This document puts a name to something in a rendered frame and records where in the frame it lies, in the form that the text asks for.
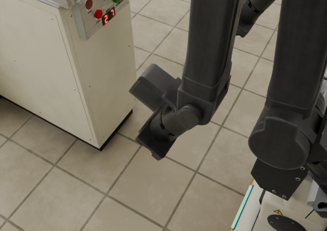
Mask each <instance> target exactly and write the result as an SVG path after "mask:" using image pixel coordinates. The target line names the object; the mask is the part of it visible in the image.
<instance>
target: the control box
mask: <svg viewBox="0 0 327 231"><path fill-rule="evenodd" d="M74 2H75V5H74V6H73V7H72V10H73V15H74V18H75V22H76V26H77V30H78V34H79V37H80V38H81V39H84V40H88V39H89V38H90V37H91V36H92V35H94V34H95V33H96V32H97V31H98V30H99V29H100V28H101V27H103V26H104V25H105V24H106V23H105V19H104V17H105V15H107V16H108V17H107V19H108V22H109V20H111V19H112V18H113V17H111V10H113V11H114V16H115V15H116V14H117V13H118V12H119V11H121V10H122V9H123V8H124V7H125V6H126V5H127V4H128V0H120V1H119V3H115V2H114V0H92V7H91V9H89V10H88V9H86V2H87V0H74ZM98 9H100V10H102V12H103V14H102V17H101V18H100V19H97V18H96V17H95V12H96V10H98Z"/></svg>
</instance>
